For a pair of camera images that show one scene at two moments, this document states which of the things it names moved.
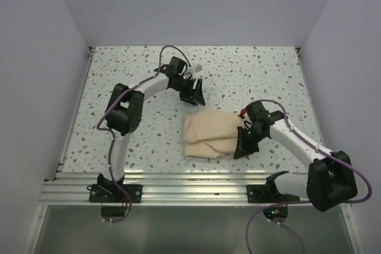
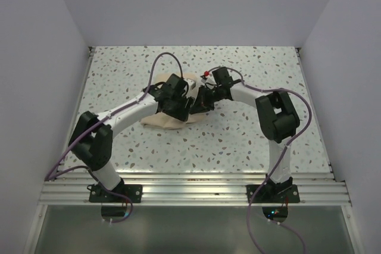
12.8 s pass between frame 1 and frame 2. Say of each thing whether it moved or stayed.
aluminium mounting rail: stayed
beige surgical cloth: moved
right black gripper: moved
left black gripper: moved
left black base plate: stayed
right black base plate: stayed
